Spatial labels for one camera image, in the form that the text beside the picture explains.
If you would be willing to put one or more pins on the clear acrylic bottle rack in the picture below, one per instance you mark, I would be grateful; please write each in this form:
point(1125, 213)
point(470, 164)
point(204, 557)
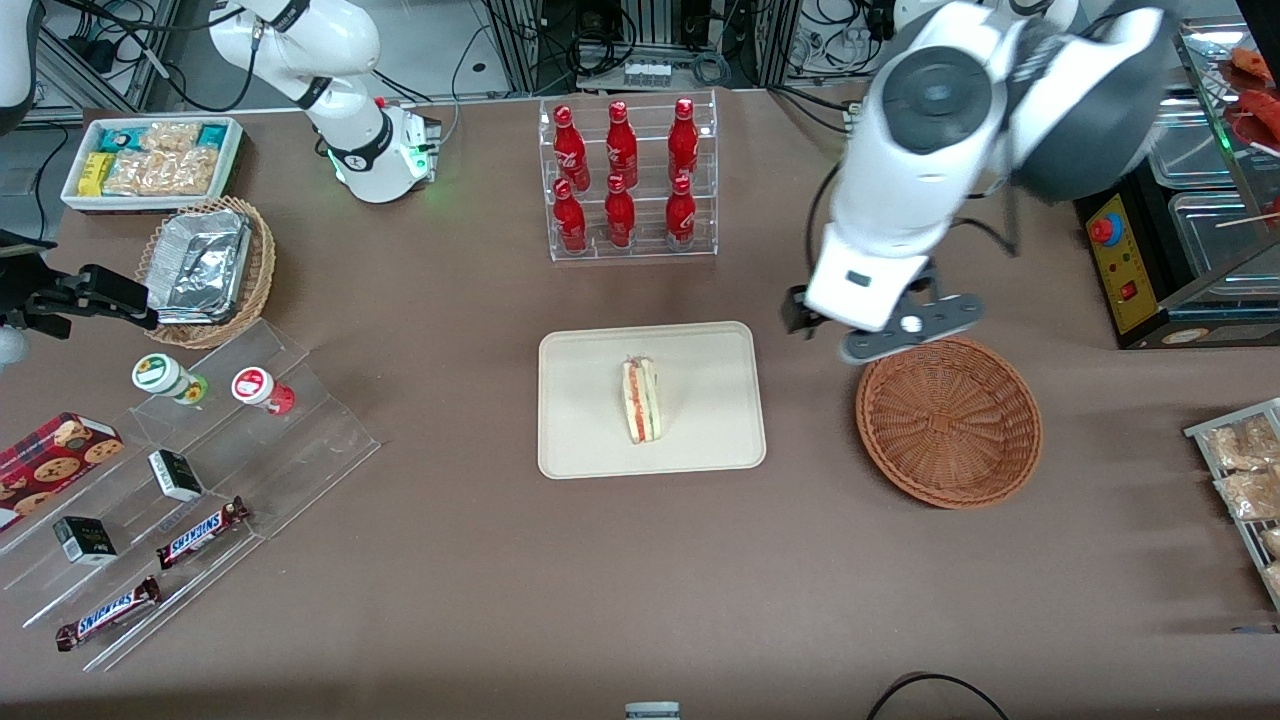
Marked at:
point(645, 255)

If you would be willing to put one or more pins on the white power strip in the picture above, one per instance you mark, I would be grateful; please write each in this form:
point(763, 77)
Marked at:
point(647, 73)

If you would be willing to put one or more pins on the silver foil container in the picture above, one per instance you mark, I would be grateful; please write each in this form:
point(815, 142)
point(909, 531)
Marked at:
point(200, 265)

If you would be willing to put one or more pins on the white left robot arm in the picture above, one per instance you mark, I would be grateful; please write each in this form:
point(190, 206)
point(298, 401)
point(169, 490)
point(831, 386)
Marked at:
point(930, 150)

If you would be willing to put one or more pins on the white rectangular snack bin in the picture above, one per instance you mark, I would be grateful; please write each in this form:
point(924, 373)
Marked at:
point(75, 195)

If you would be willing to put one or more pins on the small clear cracker bag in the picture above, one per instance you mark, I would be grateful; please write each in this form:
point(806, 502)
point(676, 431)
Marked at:
point(170, 135)

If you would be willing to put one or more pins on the grey device edge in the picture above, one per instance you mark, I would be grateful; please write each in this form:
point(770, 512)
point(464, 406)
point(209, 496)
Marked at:
point(652, 711)

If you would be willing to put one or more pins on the snickers chocolate bar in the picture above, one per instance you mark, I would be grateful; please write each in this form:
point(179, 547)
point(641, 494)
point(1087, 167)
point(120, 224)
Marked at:
point(200, 533)
point(108, 613)

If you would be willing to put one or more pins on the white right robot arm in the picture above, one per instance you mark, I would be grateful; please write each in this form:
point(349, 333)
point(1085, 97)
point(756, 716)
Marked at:
point(350, 40)

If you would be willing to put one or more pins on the black yellow control box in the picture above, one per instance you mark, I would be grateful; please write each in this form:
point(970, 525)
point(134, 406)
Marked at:
point(1125, 265)

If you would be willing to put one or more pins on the yellow snack packet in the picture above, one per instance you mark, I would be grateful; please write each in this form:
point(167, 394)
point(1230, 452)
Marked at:
point(95, 173)

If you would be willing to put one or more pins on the brown round wicker basket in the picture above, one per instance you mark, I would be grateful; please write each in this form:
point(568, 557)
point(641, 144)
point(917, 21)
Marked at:
point(950, 420)

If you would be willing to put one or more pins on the red cola bottle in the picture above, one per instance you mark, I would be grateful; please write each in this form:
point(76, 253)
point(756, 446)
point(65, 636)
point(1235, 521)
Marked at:
point(569, 145)
point(570, 222)
point(683, 138)
point(621, 140)
point(620, 218)
point(681, 218)

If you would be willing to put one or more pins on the beige plastic tray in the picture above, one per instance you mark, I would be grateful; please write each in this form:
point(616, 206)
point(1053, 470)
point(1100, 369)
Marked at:
point(580, 400)

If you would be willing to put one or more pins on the triangular sandwich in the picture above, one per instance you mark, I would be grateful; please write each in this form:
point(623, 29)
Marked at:
point(641, 400)

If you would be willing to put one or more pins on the green white lidded cup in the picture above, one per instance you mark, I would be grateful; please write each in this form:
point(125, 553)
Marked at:
point(160, 375)

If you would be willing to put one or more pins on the large clear cracker bag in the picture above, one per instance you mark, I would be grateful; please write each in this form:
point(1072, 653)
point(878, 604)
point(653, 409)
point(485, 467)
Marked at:
point(165, 172)

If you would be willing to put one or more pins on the grey snack rack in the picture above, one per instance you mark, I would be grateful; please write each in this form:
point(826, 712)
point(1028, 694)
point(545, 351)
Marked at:
point(1200, 432)

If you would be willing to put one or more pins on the light wicker basket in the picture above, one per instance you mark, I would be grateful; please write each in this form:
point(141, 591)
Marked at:
point(260, 270)

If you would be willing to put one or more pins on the small black box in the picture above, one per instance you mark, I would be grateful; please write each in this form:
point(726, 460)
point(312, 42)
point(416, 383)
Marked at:
point(85, 540)
point(175, 475)

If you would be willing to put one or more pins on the clear cracker snack bag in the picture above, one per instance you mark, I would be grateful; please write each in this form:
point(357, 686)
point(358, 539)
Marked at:
point(1245, 440)
point(1250, 495)

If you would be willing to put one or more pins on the red white lidded cup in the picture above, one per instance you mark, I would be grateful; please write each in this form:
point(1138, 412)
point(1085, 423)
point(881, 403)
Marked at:
point(255, 387)

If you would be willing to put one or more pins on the teal snack packet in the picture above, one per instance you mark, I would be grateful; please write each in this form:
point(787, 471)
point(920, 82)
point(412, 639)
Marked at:
point(122, 138)
point(212, 135)

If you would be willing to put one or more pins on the clear acrylic stepped stand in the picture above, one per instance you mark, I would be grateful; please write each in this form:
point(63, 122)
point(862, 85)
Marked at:
point(300, 440)

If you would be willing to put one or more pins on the red cookie box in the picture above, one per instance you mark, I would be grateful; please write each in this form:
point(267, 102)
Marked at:
point(50, 465)

